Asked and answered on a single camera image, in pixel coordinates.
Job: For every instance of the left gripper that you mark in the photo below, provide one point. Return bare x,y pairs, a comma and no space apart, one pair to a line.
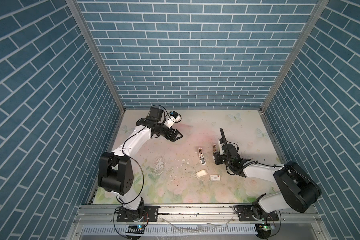
172,137

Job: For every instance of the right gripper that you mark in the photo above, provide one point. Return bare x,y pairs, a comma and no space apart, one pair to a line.
216,159

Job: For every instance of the staple box sleeve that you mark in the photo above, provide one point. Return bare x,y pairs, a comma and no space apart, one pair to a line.
215,178

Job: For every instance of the staple box tray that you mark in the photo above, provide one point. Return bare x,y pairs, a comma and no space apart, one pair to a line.
201,173

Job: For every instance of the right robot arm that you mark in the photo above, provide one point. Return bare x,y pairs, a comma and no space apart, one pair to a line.
297,190

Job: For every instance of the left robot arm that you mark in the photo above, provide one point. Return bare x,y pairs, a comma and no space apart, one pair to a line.
116,175

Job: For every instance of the right controller board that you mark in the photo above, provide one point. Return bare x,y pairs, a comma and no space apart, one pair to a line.
264,231

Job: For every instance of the controller board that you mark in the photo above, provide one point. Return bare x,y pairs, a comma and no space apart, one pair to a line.
264,231
135,232

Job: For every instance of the left controller board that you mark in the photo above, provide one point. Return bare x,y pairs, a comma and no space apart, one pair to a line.
135,232

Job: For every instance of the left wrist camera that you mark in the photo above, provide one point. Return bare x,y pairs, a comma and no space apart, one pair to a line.
173,117

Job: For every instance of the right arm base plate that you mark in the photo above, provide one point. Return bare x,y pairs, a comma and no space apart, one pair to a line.
247,213

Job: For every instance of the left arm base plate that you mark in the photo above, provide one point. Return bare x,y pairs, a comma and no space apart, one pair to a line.
124,215

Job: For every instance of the aluminium front rail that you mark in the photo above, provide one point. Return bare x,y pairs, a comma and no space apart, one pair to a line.
195,222

